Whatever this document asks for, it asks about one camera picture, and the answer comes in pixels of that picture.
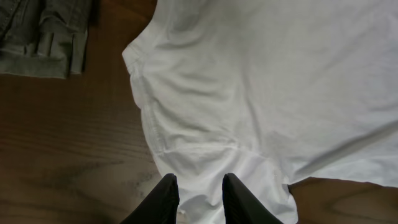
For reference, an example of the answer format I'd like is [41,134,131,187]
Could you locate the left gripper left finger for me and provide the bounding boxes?
[120,174,180,224]

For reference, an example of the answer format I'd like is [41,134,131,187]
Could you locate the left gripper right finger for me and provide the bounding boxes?
[222,173,282,224]

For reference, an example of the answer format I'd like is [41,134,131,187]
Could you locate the white t-shirt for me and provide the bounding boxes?
[123,0,397,223]

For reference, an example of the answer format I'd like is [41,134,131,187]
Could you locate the folded grey trousers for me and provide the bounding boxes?
[1,0,93,78]

